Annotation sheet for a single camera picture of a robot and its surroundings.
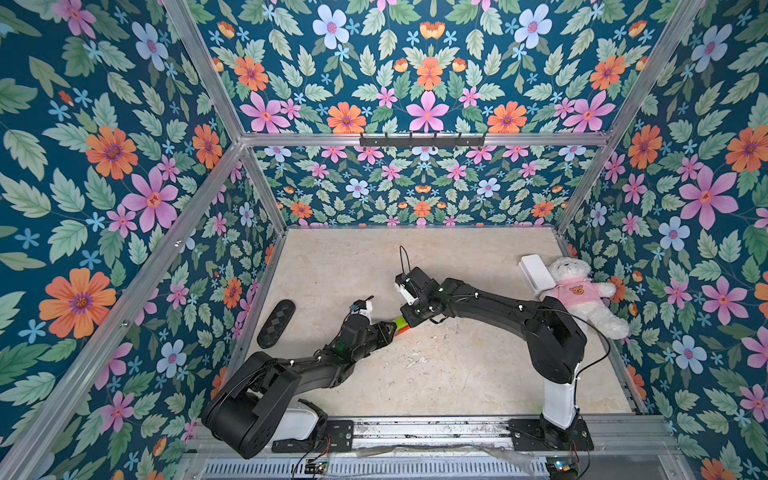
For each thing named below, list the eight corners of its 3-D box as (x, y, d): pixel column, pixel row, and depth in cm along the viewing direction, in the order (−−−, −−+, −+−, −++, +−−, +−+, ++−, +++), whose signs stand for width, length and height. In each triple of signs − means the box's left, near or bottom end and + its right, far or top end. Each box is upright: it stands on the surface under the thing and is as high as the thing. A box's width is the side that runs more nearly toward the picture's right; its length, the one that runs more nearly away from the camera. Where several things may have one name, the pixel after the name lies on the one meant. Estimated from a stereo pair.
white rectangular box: (536, 300, 101) (541, 292, 97) (516, 264, 110) (519, 256, 107) (555, 296, 102) (561, 288, 98) (533, 261, 111) (538, 253, 108)
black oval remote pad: (257, 346, 91) (252, 341, 88) (285, 303, 101) (282, 297, 98) (270, 350, 90) (266, 346, 88) (297, 306, 100) (294, 301, 97)
